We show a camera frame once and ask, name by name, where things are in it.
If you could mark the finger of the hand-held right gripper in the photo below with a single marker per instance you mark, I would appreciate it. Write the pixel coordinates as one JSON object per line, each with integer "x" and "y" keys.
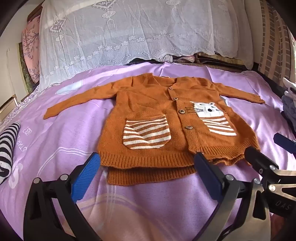
{"x": 259, "y": 160}
{"x": 285, "y": 142}

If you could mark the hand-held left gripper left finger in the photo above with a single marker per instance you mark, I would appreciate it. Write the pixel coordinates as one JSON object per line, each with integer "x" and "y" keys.
{"x": 86, "y": 173}

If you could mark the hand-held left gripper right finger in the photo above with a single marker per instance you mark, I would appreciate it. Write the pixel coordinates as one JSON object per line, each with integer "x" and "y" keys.
{"x": 207, "y": 176}

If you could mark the orange knit cardigan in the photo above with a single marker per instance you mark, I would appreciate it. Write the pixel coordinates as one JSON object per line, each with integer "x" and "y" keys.
{"x": 148, "y": 104}

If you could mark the grey folded clothes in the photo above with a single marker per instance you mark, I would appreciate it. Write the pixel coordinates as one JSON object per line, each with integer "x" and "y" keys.
{"x": 290, "y": 109}

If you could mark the pink bed sheet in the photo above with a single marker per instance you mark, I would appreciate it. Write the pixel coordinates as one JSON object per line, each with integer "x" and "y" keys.
{"x": 69, "y": 129}

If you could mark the black white striped cloth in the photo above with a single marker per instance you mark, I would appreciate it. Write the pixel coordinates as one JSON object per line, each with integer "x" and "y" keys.
{"x": 9, "y": 143}

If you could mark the brick patterned cloth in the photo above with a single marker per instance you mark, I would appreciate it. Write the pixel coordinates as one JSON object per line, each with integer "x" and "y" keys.
{"x": 272, "y": 46}

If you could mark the brown patterned blanket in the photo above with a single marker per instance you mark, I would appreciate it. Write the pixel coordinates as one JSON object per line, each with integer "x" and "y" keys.
{"x": 219, "y": 60}

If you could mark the pale folded cloth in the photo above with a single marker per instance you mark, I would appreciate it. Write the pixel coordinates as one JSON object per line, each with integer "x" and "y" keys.
{"x": 178, "y": 58}

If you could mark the cream wooden cabinet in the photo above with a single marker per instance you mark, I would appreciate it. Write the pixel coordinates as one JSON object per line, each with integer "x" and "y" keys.
{"x": 13, "y": 76}

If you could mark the pink floral cloth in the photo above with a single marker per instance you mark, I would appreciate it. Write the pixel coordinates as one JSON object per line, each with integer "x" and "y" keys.
{"x": 31, "y": 46}

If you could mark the white lace cloth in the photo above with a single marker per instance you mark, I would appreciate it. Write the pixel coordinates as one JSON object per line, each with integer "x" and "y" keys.
{"x": 138, "y": 27}

